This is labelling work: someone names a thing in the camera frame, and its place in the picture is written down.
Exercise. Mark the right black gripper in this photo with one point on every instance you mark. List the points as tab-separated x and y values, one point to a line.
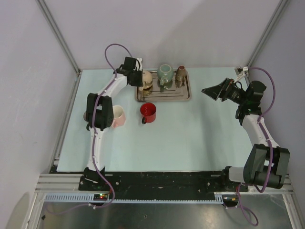
214	92

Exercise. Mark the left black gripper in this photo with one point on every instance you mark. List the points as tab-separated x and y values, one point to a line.
139	83

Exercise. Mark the beige ceramic mug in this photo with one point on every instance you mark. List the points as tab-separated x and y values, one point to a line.
147	79

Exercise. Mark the green ceramic mug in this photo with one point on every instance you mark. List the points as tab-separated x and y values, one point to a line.
165	74

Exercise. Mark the red ceramic mug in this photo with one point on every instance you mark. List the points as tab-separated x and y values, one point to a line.
148	113

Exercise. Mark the pink ceramic mug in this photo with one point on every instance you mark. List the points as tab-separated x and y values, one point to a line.
118	116

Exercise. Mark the mauve ceramic cup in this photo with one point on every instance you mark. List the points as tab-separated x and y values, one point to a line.
84	117

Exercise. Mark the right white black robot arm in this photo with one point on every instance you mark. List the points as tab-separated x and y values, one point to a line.
267	163

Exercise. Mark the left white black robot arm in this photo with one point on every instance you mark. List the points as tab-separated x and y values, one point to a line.
99	113

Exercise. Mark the brown ceramic cup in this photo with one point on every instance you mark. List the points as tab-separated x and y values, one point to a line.
180	76

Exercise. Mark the metal serving tray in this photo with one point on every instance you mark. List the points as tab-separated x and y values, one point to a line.
170	92

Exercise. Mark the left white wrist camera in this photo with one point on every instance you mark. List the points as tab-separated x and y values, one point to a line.
139	64

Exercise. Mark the right aluminium frame post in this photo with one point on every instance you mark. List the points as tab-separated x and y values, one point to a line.
274	20

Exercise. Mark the aluminium frame post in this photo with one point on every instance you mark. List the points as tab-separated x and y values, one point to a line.
274	20
57	33

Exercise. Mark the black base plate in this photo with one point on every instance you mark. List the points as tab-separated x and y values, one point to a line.
163	186

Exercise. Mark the left aluminium frame post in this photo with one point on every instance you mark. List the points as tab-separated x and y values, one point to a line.
57	33

